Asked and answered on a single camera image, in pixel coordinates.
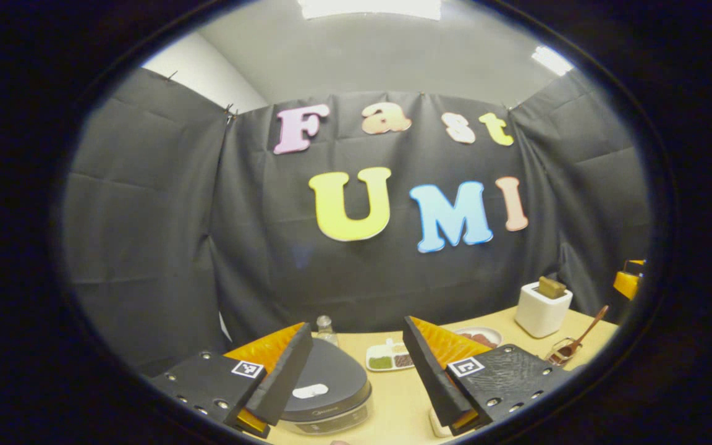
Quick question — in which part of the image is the large ceiling light panel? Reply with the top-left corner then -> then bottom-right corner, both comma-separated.
297,0 -> 443,21

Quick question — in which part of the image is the white round plate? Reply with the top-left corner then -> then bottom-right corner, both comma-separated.
453,326 -> 503,350

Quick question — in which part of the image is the white toaster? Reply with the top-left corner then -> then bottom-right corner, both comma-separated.
514,281 -> 574,339

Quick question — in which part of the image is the black backdrop cloth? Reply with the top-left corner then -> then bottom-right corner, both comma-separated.
62,68 -> 653,378

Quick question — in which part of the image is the brown toast slice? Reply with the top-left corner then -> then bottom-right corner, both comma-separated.
538,276 -> 567,300

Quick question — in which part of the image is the black and silver rice cooker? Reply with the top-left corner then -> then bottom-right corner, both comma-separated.
279,337 -> 373,435

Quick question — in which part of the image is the brown wooden spoon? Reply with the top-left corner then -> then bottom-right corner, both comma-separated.
551,305 -> 610,362

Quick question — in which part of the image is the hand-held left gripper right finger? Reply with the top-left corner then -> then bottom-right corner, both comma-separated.
401,316 -> 573,436

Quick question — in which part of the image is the white divided grain dish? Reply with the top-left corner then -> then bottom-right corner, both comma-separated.
365,339 -> 415,373

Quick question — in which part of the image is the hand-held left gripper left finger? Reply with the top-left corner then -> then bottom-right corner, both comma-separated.
146,321 -> 315,439

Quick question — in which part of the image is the cream rectangular tray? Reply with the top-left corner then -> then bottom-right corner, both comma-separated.
428,407 -> 456,438

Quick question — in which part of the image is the small ceiling light panel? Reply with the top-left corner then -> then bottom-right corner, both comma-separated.
530,45 -> 574,77

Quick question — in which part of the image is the small clear glass bottle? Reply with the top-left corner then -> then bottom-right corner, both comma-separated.
315,315 -> 339,347

